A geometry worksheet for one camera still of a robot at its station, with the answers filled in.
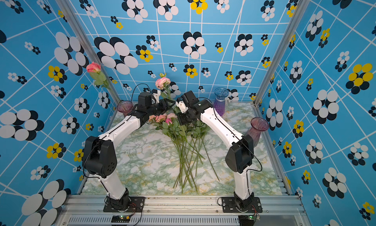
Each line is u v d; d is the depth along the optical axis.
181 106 0.75
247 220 0.69
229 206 0.73
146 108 0.70
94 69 0.81
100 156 0.48
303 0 0.68
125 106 0.94
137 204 0.74
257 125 0.85
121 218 0.72
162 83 0.87
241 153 0.48
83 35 0.81
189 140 0.97
